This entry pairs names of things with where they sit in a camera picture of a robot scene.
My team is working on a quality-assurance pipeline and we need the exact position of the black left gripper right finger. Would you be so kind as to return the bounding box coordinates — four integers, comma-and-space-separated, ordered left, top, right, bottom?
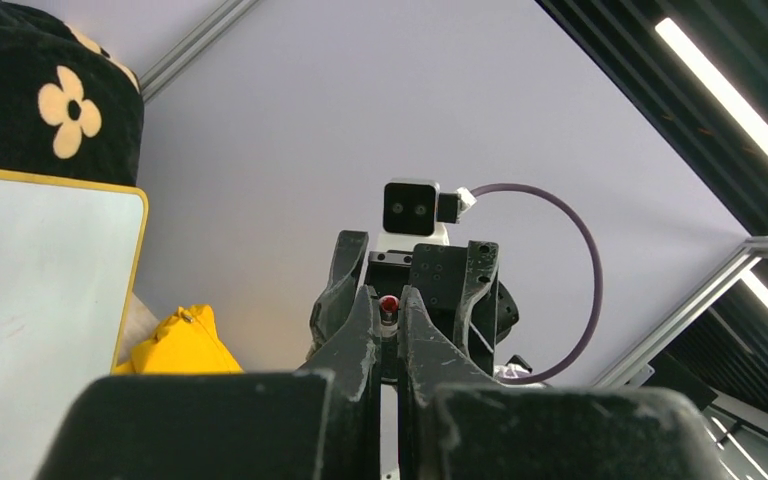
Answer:
397, 287, 727, 479

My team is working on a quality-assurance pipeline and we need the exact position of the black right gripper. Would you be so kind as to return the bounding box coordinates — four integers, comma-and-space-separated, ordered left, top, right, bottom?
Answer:
309, 230, 498, 376

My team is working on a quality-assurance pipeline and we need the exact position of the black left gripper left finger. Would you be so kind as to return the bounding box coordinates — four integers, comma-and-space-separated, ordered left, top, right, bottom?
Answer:
38, 287, 381, 479

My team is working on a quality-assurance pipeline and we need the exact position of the white red capped marker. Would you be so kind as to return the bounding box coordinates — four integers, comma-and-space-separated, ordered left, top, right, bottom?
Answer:
379, 295, 400, 338

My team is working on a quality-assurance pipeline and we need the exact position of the yellow framed whiteboard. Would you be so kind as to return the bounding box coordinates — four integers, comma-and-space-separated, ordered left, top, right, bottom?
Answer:
0, 170, 149, 479

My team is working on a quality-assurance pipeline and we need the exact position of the yellow cloth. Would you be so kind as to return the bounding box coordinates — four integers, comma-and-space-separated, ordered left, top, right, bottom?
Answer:
112, 304, 244, 375

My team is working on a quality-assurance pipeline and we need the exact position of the black floral pillow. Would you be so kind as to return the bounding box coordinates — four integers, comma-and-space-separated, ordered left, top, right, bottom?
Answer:
0, 1, 145, 186

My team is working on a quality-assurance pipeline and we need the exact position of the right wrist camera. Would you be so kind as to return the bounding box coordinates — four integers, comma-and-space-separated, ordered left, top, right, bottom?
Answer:
376, 179, 477, 252

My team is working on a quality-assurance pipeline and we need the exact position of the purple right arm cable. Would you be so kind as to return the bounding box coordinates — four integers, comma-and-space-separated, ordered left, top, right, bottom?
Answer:
470, 182, 605, 387

